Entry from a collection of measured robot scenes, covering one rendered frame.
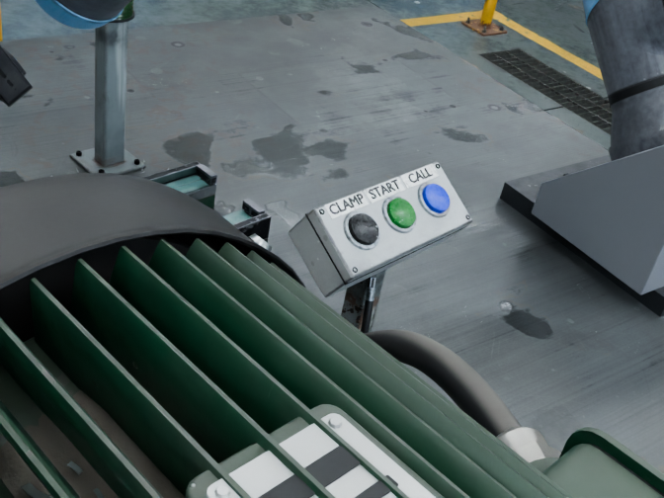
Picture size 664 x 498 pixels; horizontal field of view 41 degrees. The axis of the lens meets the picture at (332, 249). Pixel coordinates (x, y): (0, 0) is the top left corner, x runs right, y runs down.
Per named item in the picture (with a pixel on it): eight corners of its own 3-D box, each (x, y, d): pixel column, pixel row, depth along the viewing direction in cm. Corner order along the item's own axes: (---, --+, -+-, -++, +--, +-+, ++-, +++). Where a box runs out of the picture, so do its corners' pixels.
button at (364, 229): (352, 255, 77) (363, 247, 76) (335, 225, 77) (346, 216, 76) (374, 244, 79) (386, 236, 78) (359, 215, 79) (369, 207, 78)
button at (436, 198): (425, 222, 83) (436, 213, 82) (409, 195, 84) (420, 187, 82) (445, 213, 85) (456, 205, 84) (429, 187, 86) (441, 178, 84)
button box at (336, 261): (323, 300, 79) (355, 278, 75) (285, 231, 79) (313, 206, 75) (444, 242, 89) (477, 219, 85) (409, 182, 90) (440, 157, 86)
